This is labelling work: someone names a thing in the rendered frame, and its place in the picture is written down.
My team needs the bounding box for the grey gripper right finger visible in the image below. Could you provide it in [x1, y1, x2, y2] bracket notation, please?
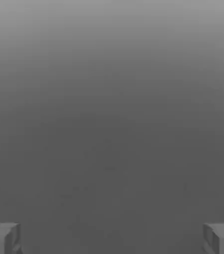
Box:
[202, 222, 224, 254]

